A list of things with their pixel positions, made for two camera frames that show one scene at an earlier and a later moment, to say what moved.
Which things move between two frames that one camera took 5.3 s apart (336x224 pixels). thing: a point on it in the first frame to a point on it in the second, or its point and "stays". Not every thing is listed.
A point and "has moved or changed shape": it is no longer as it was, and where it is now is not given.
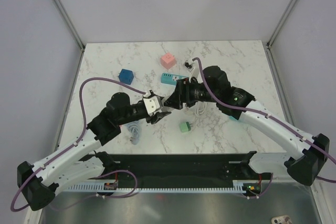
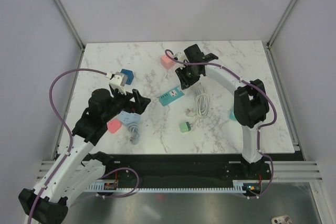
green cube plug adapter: x=185 y=127 stays
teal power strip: x=170 y=79 has moved or changed shape
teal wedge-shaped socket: x=232 y=117 stays
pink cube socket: x=168 y=60 stays
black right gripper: x=183 y=95 to x=185 y=81
